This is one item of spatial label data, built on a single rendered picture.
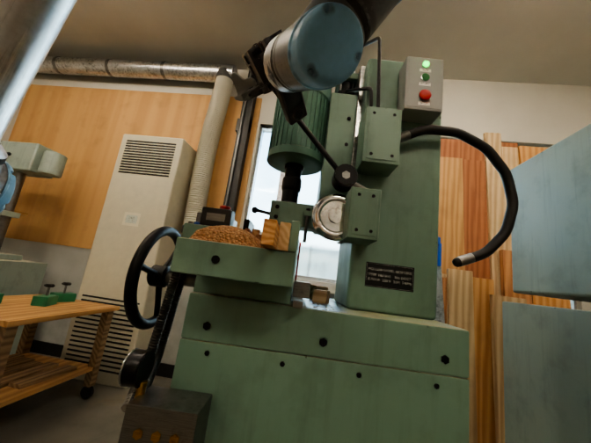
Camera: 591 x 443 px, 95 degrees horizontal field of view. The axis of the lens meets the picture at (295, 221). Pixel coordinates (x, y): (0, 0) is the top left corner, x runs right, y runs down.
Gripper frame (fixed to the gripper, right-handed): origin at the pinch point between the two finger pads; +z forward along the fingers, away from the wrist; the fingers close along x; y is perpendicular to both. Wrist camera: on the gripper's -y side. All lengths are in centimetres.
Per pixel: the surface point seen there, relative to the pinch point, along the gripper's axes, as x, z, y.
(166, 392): 52, -31, -33
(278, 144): 2.2, 6.4, -16.0
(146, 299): 114, 108, -83
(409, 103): -29.4, -11.4, -20.8
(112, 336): 145, 104, -90
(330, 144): -10.0, 0.3, -22.6
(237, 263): 26.8, -30.8, -18.9
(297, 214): 9.3, -4.0, -33.0
